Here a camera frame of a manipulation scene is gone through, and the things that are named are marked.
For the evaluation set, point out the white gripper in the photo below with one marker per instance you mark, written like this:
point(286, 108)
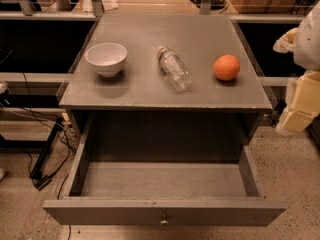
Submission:
point(310, 47)

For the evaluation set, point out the clear plastic water bottle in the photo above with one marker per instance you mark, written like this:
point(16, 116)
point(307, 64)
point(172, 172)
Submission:
point(174, 69)

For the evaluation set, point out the open grey top drawer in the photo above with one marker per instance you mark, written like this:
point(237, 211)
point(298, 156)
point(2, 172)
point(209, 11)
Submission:
point(135, 168)

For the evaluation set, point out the small metal drawer knob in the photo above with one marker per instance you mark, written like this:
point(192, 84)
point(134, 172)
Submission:
point(163, 221)

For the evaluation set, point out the orange fruit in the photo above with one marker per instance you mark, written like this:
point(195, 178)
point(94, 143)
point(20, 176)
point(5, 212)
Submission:
point(226, 67)

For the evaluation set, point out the grey cabinet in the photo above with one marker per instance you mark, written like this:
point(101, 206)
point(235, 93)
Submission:
point(198, 40)

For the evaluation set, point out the white ceramic bowl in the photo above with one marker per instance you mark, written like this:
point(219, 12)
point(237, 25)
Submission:
point(107, 59)

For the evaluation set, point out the black metal stand leg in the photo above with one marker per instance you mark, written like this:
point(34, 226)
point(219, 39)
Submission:
point(40, 181)

